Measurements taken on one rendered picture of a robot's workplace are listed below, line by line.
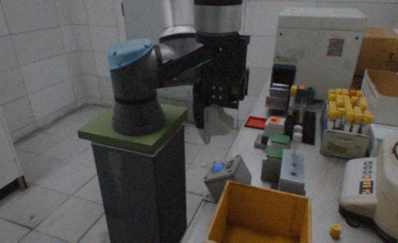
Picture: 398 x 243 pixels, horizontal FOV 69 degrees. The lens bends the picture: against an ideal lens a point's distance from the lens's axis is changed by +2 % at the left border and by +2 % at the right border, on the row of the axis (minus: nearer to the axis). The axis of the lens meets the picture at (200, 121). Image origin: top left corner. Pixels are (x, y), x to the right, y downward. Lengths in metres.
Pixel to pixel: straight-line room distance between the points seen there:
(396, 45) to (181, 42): 1.00
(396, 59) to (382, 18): 0.96
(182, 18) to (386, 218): 0.61
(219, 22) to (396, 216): 0.42
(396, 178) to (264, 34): 1.99
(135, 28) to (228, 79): 2.37
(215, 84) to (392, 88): 0.73
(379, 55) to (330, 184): 0.90
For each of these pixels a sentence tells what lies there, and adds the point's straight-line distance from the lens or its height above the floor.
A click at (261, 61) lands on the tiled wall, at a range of 2.49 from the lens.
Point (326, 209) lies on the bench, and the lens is 0.64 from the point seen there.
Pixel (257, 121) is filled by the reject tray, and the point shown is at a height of 0.88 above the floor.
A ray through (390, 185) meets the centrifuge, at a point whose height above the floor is 0.98.
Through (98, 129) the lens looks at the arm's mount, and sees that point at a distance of 0.85.
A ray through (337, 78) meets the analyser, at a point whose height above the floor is 0.97.
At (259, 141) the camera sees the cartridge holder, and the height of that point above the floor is 0.89.
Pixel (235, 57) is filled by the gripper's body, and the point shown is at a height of 1.17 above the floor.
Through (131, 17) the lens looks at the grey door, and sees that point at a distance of 2.80.
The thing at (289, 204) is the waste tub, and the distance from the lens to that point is 0.50.
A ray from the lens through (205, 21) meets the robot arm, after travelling 0.45.
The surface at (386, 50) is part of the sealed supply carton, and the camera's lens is 1.49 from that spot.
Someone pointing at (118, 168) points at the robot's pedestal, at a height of 0.81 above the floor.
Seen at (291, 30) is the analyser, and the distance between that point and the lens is 1.08.
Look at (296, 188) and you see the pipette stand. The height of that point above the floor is 0.96.
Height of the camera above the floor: 1.28
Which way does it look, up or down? 26 degrees down
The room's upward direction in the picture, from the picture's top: straight up
